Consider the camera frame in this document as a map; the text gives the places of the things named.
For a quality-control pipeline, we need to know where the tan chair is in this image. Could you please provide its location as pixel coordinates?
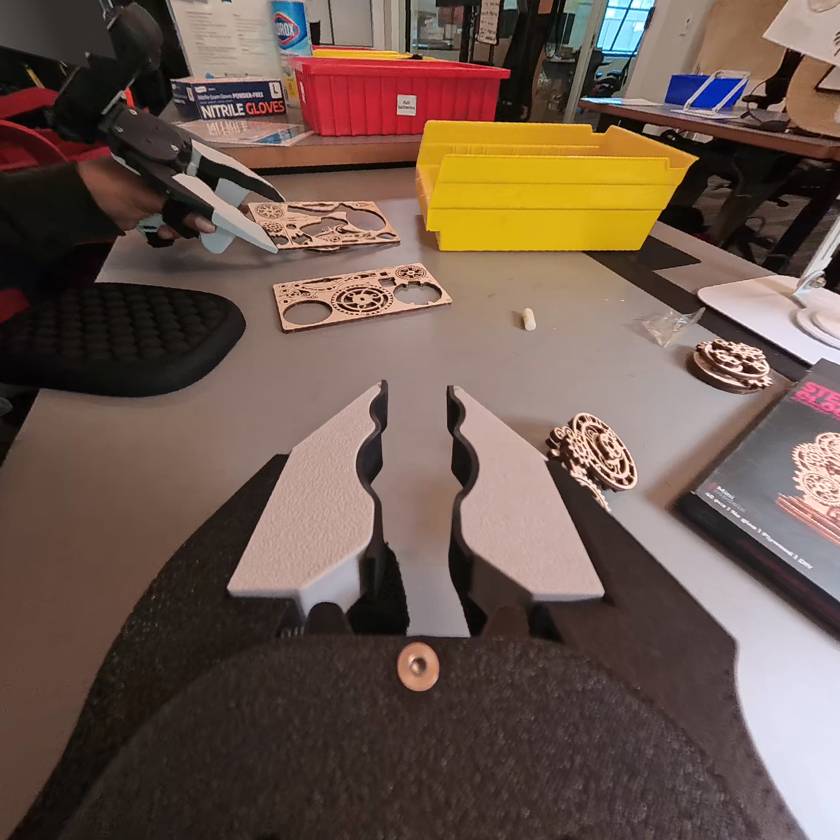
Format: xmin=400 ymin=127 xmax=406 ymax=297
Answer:
xmin=697 ymin=0 xmax=791 ymax=80

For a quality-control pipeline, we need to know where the black mesh cushion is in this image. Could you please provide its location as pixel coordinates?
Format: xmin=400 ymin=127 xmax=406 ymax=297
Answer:
xmin=0 ymin=282 xmax=247 ymax=398

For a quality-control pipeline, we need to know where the small blue bin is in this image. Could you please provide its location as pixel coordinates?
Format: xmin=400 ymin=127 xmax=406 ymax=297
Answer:
xmin=664 ymin=73 xmax=749 ymax=109

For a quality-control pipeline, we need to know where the wooden puzzle sheet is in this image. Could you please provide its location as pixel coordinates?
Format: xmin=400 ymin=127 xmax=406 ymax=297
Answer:
xmin=248 ymin=200 xmax=401 ymax=253
xmin=272 ymin=262 xmax=454 ymax=334

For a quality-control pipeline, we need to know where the white book stand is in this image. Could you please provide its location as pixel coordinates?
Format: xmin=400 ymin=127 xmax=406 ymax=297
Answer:
xmin=697 ymin=56 xmax=840 ymax=365

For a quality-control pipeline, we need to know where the wooden gear assembly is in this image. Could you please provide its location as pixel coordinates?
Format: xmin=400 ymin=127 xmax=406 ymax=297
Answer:
xmin=546 ymin=412 xmax=639 ymax=513

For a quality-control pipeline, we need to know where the person's left forearm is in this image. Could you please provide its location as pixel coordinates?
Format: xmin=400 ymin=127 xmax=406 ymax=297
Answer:
xmin=0 ymin=164 xmax=126 ymax=290

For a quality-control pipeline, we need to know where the black puzzle box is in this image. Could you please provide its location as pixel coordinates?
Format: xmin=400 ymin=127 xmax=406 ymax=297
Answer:
xmin=676 ymin=357 xmax=840 ymax=631

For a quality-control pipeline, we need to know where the clear plastic bag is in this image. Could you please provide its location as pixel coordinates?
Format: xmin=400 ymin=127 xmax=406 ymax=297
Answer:
xmin=640 ymin=308 xmax=706 ymax=347

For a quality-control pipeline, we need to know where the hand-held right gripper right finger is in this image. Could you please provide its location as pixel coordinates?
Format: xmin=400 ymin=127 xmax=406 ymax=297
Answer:
xmin=446 ymin=385 xmax=606 ymax=621

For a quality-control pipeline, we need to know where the white printed sign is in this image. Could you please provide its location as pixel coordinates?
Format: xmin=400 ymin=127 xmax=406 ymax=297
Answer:
xmin=167 ymin=0 xmax=283 ymax=83

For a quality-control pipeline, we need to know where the small instruction sheet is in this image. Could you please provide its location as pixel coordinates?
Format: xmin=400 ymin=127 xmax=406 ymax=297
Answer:
xmin=764 ymin=0 xmax=840 ymax=60

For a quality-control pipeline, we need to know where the red chair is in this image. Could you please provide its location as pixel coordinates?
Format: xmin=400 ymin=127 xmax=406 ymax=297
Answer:
xmin=0 ymin=88 xmax=112 ymax=173

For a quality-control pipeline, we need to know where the wooden side table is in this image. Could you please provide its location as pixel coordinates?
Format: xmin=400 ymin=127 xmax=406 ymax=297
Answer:
xmin=577 ymin=98 xmax=840 ymax=161

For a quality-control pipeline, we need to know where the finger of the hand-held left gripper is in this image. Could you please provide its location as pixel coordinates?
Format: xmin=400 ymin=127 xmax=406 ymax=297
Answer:
xmin=172 ymin=172 xmax=280 ymax=256
xmin=190 ymin=141 xmax=286 ymax=204

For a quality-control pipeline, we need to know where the person's left hand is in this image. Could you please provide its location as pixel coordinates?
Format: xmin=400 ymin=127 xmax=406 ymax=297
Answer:
xmin=79 ymin=157 xmax=217 ymax=240

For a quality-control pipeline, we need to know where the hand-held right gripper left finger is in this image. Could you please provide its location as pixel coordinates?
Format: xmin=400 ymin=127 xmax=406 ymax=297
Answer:
xmin=227 ymin=379 xmax=389 ymax=621

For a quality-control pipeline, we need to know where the bleach wipes canister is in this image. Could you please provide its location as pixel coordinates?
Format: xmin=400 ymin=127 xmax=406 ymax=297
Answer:
xmin=271 ymin=0 xmax=315 ymax=67

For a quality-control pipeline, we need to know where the small round wooden gear stack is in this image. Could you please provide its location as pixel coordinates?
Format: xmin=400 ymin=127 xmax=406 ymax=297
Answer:
xmin=688 ymin=338 xmax=774 ymax=395

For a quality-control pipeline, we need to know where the red plastic bin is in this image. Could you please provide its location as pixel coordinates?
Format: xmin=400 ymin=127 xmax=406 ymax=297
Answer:
xmin=289 ymin=56 xmax=511 ymax=137

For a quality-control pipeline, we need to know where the yellow plastic bin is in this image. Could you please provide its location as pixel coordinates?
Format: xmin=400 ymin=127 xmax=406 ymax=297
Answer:
xmin=311 ymin=46 xmax=421 ymax=63
xmin=416 ymin=120 xmax=700 ymax=252

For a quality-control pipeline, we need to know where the blue glove box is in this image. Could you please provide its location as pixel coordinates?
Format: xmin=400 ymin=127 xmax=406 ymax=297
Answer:
xmin=171 ymin=77 xmax=290 ymax=122

